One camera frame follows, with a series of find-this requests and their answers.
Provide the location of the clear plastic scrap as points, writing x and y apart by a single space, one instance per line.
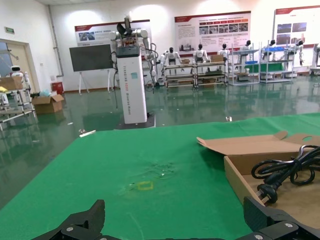
228 119

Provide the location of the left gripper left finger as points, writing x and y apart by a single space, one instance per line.
85 222

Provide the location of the blue plastic bin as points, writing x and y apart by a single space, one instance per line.
272 50

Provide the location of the grey wall pipe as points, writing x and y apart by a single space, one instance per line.
56 50

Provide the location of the tube frame workbench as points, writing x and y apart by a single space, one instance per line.
211 73
178 75

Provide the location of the white shelf rack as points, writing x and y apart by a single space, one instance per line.
243 72
275 75

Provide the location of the shallow open cardboard box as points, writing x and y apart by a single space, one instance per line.
250 147

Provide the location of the red box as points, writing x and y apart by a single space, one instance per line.
57 88

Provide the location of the poster with large photos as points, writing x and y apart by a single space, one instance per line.
287 30

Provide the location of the wide red photo poster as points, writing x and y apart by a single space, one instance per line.
190 30

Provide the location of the yellow cloth pile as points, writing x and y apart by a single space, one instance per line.
2 89

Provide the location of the white tube frame rack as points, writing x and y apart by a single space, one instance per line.
21 100

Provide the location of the white black humanoid robot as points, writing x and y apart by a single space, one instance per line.
247 45
171 55
300 50
200 53
272 44
224 51

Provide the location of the dark screen on stand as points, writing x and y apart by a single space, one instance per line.
90 57

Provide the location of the open cardboard floor box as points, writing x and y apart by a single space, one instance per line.
46 106

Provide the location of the red white wall poster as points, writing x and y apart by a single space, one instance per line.
100 32

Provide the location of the small white round-head robot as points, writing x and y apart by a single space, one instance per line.
17 71

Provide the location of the beige door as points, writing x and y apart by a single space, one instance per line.
21 55

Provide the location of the cardboard box on rack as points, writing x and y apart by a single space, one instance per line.
11 83

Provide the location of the teal plastic bag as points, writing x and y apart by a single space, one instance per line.
45 93

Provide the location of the green exit sign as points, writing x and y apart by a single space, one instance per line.
9 30

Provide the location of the green table cloth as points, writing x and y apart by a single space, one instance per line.
125 162

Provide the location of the white stick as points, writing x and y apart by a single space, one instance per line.
87 133

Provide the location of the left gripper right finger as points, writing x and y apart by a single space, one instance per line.
270 222

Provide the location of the small cardboard box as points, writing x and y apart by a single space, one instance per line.
217 58
185 61

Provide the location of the yellow square band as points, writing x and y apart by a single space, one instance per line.
146 189

